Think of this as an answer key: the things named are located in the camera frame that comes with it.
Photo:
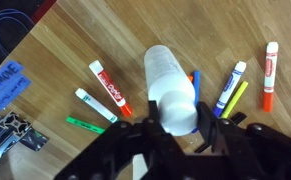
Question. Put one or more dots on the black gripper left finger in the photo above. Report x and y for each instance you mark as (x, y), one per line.
(135, 140)

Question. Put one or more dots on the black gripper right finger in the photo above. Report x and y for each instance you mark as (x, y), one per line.
(245, 143)

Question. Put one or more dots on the white bottle lid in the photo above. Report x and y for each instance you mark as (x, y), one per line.
(178, 113)

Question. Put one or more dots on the white plastic bottle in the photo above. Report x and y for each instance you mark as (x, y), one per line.
(161, 66)

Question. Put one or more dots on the yellow marker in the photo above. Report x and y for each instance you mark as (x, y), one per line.
(235, 100)

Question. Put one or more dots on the white marker with green cap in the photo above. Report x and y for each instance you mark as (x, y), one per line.
(95, 104)

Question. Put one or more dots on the red white Expo marker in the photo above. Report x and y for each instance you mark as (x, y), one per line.
(110, 87)

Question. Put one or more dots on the white marker with blue cap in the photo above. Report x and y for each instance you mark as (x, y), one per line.
(230, 86)

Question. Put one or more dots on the white marker with orange cap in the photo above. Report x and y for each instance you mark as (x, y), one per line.
(270, 73)

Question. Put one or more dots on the blue tape label small text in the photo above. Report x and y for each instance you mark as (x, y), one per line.
(11, 91)

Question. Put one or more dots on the blue tape label large text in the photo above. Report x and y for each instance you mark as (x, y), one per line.
(5, 75)

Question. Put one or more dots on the black aluminium camera mount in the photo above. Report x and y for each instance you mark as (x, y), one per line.
(11, 123)

